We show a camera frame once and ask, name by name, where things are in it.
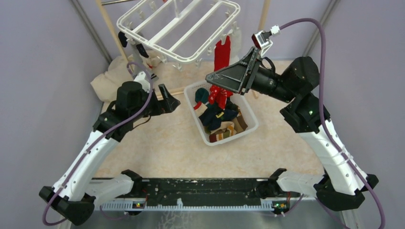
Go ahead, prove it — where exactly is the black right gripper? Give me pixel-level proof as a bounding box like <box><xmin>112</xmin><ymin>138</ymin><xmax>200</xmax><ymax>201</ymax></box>
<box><xmin>205</xmin><ymin>47</ymin><xmax>296</xmax><ymax>104</ymax></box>

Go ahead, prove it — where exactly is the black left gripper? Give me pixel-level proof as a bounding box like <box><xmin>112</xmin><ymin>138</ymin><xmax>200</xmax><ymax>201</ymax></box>
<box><xmin>130</xmin><ymin>83</ymin><xmax>181</xmax><ymax>122</ymax></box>

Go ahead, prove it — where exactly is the white plastic laundry basket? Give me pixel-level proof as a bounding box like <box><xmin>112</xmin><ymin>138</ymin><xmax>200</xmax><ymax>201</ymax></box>
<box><xmin>183</xmin><ymin>81</ymin><xmax>259</xmax><ymax>146</ymax></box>

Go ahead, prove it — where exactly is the red plain sock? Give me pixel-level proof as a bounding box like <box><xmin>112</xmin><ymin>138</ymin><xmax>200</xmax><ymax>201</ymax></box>
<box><xmin>214</xmin><ymin>36</ymin><xmax>231</xmax><ymax>71</ymax></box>

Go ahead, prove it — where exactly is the navy buckle christmas sock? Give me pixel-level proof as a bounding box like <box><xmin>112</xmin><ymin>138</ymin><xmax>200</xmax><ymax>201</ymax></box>
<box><xmin>199</xmin><ymin>106</ymin><xmax>238</xmax><ymax>131</ymax></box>

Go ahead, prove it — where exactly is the white plastic sock hanger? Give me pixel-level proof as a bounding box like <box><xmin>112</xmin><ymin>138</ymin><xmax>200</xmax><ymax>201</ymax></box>
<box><xmin>116</xmin><ymin>0</ymin><xmax>241</xmax><ymax>64</ymax></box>

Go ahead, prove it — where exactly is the dark navy sock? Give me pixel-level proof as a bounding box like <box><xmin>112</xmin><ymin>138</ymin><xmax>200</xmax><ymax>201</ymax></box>
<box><xmin>117</xmin><ymin>31</ymin><xmax>128</xmax><ymax>48</ymax></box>

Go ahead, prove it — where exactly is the red snowflake sock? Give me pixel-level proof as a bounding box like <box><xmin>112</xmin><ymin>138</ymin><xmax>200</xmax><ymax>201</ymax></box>
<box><xmin>208</xmin><ymin>85</ymin><xmax>234</xmax><ymax>109</ymax></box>

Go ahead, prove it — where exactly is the white grey sock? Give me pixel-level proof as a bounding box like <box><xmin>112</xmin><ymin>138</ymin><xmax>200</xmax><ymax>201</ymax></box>
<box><xmin>130</xmin><ymin>43</ymin><xmax>160</xmax><ymax>80</ymax></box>

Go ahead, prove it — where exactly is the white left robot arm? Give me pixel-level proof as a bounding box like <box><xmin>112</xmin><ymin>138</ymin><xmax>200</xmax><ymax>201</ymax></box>
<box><xmin>39</xmin><ymin>82</ymin><xmax>180</xmax><ymax>226</ymax></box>

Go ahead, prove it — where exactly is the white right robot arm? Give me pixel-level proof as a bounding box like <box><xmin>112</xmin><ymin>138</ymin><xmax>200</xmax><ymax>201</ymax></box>
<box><xmin>205</xmin><ymin>48</ymin><xmax>378</xmax><ymax>211</ymax></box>

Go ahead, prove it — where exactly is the teal sock in basket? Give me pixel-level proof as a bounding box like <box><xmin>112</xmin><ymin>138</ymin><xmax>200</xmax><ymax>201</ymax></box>
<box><xmin>194</xmin><ymin>88</ymin><xmax>210</xmax><ymax>111</ymax></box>

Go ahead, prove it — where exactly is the white fluffy sock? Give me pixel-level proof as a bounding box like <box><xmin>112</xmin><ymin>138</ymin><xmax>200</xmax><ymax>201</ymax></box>
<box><xmin>228</xmin><ymin>25</ymin><xmax>242</xmax><ymax>65</ymax></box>

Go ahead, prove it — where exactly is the brown cloth in basket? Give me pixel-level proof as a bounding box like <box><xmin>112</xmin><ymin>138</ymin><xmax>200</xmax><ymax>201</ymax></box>
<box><xmin>232</xmin><ymin>111</ymin><xmax>248</xmax><ymax>134</ymax></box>

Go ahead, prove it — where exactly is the beige crumpled cloth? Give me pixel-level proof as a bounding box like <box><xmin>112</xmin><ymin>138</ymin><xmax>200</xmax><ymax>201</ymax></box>
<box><xmin>91</xmin><ymin>56</ymin><xmax>133</xmax><ymax>103</ymax></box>

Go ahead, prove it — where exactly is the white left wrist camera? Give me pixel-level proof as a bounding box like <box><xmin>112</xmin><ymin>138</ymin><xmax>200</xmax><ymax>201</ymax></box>
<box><xmin>133</xmin><ymin>71</ymin><xmax>151</xmax><ymax>93</ymax></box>

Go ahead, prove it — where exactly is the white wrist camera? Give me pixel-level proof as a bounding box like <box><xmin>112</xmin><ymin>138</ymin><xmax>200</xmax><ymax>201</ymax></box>
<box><xmin>133</xmin><ymin>71</ymin><xmax>151</xmax><ymax>93</ymax></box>
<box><xmin>251</xmin><ymin>31</ymin><xmax>273</xmax><ymax>57</ymax></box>

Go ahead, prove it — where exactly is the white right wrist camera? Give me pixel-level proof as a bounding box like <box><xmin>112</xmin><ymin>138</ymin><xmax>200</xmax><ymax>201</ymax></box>
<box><xmin>251</xmin><ymin>31</ymin><xmax>273</xmax><ymax>57</ymax></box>

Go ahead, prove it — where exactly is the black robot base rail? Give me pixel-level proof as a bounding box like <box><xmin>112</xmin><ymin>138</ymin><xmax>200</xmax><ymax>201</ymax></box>
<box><xmin>95</xmin><ymin>177</ymin><xmax>317</xmax><ymax>212</ymax></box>

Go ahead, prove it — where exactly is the wooden drying rack frame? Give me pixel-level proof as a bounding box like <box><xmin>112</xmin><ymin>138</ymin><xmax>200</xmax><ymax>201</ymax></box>
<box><xmin>97</xmin><ymin>0</ymin><xmax>253</xmax><ymax>85</ymax></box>

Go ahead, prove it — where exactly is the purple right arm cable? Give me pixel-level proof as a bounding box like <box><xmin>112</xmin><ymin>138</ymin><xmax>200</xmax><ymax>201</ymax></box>
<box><xmin>270</xmin><ymin>18</ymin><xmax>387</xmax><ymax>229</ymax></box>

